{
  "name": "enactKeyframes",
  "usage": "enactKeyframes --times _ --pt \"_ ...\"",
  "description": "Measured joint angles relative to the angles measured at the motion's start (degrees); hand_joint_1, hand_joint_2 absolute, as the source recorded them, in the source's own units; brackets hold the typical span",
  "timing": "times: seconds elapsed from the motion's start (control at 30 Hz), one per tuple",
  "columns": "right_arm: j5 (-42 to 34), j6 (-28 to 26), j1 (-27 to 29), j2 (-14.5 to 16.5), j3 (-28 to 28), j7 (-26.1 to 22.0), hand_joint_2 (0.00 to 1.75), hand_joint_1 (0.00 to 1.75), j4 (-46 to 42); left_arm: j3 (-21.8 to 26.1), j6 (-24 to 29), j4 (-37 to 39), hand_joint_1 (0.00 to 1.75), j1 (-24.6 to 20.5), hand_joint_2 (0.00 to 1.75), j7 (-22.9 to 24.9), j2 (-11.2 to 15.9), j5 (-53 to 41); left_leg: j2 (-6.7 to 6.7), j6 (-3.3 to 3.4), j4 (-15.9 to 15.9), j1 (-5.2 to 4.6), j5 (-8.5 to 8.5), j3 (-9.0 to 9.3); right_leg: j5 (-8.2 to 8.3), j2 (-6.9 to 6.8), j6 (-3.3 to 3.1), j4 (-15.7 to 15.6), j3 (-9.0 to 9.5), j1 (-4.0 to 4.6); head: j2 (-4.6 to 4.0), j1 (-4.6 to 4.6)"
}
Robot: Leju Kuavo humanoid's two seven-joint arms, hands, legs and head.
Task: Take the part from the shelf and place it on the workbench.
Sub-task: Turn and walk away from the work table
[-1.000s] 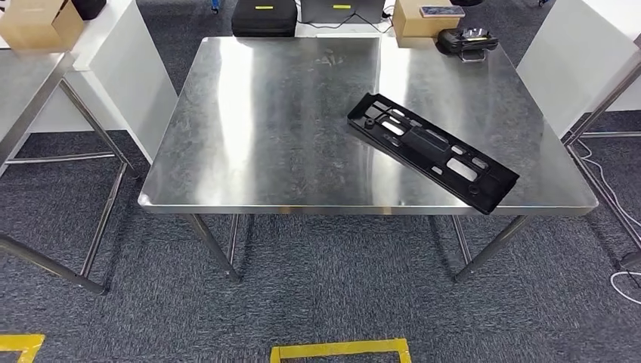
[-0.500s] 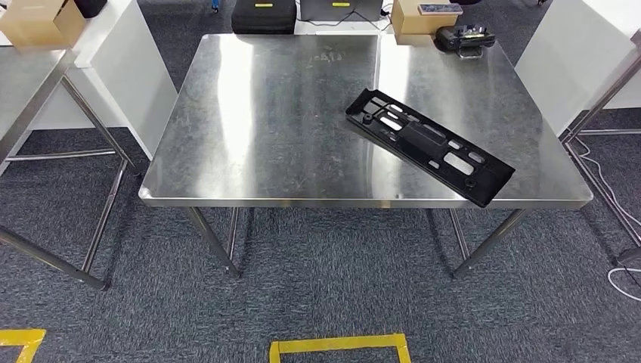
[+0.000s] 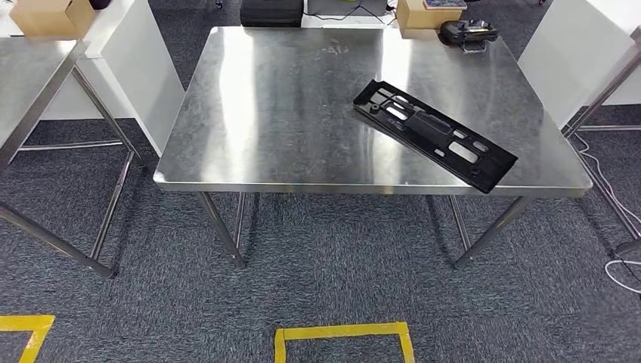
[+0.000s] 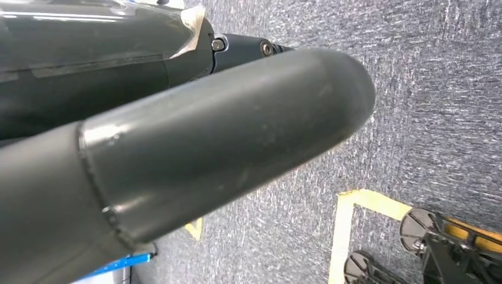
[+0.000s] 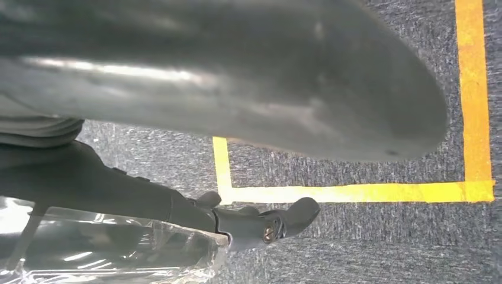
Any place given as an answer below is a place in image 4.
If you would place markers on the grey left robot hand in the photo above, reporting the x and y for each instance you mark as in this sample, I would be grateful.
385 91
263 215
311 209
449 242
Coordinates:
176 141

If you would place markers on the blue steel cart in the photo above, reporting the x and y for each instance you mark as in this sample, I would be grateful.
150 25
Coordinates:
117 263

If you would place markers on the yellow floor tape square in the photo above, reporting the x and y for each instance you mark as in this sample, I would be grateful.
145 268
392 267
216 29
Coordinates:
345 219

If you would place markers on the black right robot foot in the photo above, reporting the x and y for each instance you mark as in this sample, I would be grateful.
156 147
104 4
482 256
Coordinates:
359 268

